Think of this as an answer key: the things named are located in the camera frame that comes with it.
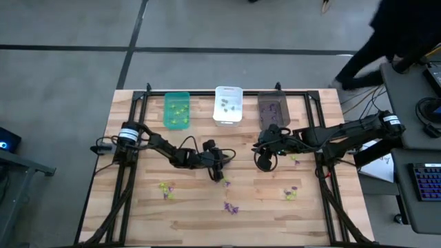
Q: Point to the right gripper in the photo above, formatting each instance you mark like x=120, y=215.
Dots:
x=279, y=148

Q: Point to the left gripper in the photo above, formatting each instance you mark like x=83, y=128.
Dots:
x=213, y=158

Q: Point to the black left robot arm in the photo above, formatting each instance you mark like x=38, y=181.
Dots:
x=165, y=148

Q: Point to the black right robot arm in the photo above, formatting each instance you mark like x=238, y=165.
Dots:
x=344, y=132

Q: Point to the white plastic bin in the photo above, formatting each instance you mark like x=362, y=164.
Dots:
x=227, y=118

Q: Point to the grey translucent plastic bin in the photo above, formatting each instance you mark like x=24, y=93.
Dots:
x=274, y=100

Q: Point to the teal plastic bin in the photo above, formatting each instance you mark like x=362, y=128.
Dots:
x=176, y=126

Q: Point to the white paper sheet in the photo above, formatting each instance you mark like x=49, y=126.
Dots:
x=379, y=168

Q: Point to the grey desk black legs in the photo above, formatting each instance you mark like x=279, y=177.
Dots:
x=406, y=206
x=403, y=103

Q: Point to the small tan floor object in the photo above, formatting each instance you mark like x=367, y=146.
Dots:
x=325, y=6

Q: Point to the black caster wheel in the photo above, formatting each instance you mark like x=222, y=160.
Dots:
x=398, y=218

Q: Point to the black headphones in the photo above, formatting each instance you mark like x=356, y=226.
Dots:
x=422, y=113

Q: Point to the black keyboard red backlight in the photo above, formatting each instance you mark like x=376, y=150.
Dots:
x=427, y=180

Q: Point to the person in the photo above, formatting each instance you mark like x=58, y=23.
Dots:
x=396, y=20

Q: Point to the black laptop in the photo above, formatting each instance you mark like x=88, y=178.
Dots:
x=435, y=79

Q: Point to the grey side table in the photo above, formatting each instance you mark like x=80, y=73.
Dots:
x=20, y=179

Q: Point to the black device blue light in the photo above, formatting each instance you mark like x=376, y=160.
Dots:
x=8, y=139

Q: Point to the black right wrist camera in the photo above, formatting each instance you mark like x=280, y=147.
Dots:
x=274, y=132

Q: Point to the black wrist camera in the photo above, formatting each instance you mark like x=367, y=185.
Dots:
x=274, y=132
x=187, y=157

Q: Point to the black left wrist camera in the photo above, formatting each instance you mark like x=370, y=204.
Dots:
x=187, y=157

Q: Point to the black clamp on frame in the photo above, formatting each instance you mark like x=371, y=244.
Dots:
x=277, y=85
x=149, y=86

